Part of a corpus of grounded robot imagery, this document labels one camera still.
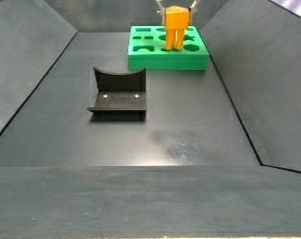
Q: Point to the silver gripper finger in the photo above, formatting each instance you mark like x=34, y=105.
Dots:
x=192, y=9
x=161, y=9

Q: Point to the green shape sorter board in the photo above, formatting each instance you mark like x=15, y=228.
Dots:
x=146, y=53

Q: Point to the orange three prong block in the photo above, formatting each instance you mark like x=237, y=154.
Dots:
x=176, y=21

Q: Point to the black curved holder bracket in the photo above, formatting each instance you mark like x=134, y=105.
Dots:
x=120, y=91

